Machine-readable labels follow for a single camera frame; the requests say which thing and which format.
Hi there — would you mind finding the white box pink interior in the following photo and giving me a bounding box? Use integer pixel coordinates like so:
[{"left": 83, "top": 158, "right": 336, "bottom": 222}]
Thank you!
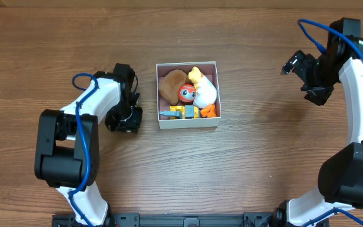
[{"left": 156, "top": 61, "right": 222, "bottom": 129}]

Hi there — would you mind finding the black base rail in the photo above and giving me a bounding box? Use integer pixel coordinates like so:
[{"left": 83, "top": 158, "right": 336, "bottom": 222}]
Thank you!
[{"left": 51, "top": 211, "right": 330, "bottom": 227}]

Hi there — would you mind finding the white orange plush duck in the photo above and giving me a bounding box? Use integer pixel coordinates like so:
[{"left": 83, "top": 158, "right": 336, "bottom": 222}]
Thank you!
[{"left": 188, "top": 66, "right": 217, "bottom": 118}]

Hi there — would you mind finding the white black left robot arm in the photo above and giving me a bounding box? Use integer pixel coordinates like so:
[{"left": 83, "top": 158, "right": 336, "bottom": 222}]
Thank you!
[{"left": 34, "top": 64, "right": 143, "bottom": 226}]

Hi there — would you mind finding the brown plush toy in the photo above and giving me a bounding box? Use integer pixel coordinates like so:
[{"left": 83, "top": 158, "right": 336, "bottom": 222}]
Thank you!
[{"left": 158, "top": 69, "right": 189, "bottom": 105}]

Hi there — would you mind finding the yellow grey toy truck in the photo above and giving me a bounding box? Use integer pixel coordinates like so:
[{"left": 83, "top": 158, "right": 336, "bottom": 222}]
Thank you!
[{"left": 159, "top": 105, "right": 200, "bottom": 119}]

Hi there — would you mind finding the red silver face ball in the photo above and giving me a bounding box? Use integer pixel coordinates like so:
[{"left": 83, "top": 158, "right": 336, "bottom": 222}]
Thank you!
[{"left": 178, "top": 84, "right": 196, "bottom": 103}]

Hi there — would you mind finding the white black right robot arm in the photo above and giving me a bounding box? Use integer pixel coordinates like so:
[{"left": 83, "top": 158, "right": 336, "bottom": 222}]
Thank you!
[{"left": 268, "top": 33, "right": 363, "bottom": 226}]

